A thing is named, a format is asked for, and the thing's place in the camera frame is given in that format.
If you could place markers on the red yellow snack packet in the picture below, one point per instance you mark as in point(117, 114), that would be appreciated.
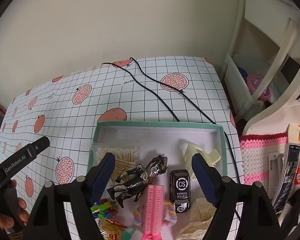
point(111, 230)

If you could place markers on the person's left hand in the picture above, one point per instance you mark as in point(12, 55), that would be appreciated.
point(13, 214)

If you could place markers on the black smartphone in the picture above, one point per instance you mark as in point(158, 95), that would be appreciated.
point(287, 177)

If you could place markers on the pomegranate grid tablecloth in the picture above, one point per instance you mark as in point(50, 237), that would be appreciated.
point(67, 109)

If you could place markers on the cotton swab bag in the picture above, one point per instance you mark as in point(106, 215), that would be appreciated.
point(126, 155)

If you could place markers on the colourful plastic clips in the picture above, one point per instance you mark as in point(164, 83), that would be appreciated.
point(105, 209)

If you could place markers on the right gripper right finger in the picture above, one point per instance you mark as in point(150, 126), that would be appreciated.
point(213, 185)

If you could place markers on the white phone stand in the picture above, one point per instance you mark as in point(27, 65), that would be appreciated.
point(275, 165)

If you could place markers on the green rimmed white tray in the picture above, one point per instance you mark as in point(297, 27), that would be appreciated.
point(161, 138)

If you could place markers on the pink white crochet mat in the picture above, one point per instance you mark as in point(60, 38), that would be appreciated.
point(255, 151)

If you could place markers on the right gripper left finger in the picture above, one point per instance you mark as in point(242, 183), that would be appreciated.
point(92, 185)

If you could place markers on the cream lace cloth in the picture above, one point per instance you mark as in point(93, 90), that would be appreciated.
point(201, 214)

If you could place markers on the pink hair roller comb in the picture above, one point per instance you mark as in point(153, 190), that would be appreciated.
point(153, 212)

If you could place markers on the black toy car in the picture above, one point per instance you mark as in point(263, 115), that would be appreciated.
point(180, 190)

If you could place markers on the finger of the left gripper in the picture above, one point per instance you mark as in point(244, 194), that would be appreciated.
point(37, 147)

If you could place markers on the white cutout desk shelf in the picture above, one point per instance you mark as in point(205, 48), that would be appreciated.
point(261, 69)

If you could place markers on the black gold action figure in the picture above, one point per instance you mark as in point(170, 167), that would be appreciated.
point(132, 183)

